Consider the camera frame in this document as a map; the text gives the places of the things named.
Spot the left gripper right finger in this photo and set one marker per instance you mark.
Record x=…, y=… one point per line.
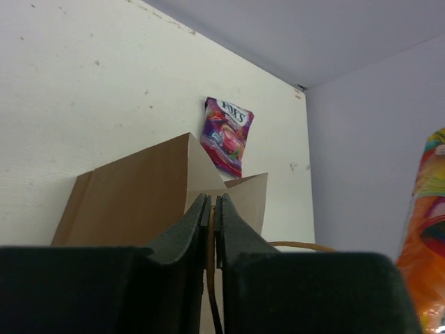
x=269, y=291

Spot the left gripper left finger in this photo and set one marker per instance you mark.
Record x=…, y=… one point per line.
x=155, y=288

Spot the brown paper bag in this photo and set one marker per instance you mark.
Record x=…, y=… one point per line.
x=131, y=201

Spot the orange Fox's candy bag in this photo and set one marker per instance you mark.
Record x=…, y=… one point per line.
x=421, y=259

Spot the purple Fox's candy bag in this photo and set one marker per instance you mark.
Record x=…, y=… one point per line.
x=225, y=133

